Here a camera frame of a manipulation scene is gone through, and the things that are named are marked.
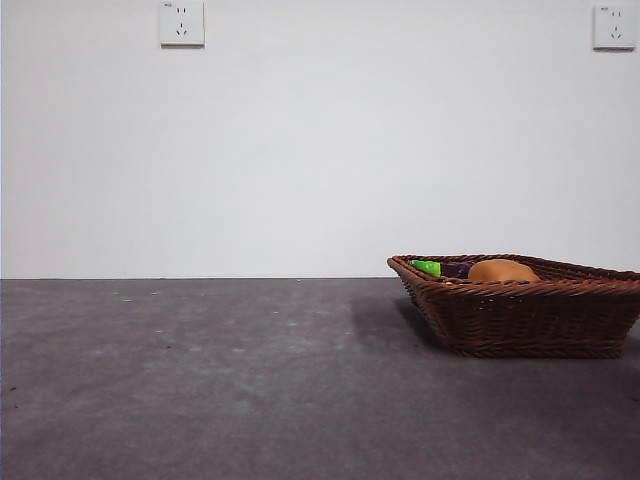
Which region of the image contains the purple eggplant with green stem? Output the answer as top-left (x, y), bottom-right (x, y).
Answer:
top-left (409, 258), bottom-right (474, 280)

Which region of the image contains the brown potato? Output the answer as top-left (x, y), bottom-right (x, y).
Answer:
top-left (467, 258), bottom-right (542, 283)

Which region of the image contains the brown wicker basket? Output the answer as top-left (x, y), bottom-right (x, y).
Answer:
top-left (386, 253), bottom-right (640, 359)

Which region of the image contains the white wall socket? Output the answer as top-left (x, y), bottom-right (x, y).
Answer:
top-left (592, 4), bottom-right (637, 51)
top-left (160, 0), bottom-right (206, 49)

